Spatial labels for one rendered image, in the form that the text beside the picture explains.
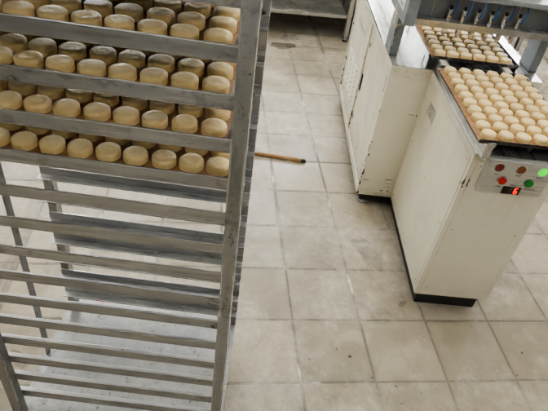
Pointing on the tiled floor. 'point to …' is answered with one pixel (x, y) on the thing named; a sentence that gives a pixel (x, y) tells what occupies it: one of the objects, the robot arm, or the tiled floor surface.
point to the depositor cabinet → (385, 98)
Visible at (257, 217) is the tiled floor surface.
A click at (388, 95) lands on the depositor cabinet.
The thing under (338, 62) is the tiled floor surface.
